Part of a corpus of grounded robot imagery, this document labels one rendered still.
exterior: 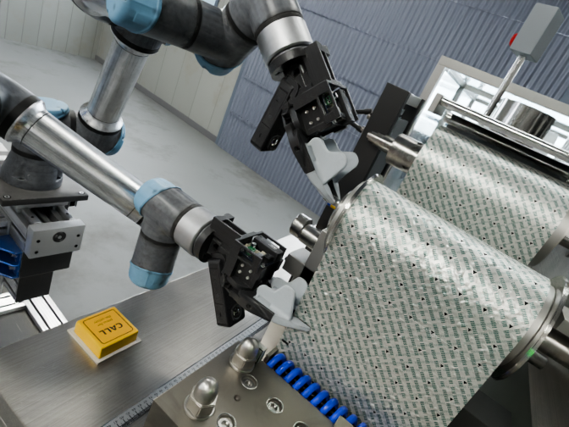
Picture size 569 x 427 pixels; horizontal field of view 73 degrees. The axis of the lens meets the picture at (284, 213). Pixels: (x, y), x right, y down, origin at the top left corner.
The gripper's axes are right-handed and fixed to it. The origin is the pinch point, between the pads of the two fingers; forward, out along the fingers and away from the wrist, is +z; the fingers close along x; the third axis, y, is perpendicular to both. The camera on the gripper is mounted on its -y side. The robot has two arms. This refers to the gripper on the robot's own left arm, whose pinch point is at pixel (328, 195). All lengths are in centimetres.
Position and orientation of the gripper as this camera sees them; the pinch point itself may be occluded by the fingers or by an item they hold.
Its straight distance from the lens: 56.1
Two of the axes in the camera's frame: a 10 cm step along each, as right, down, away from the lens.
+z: 3.5, 9.4, -0.5
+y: 7.9, -3.2, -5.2
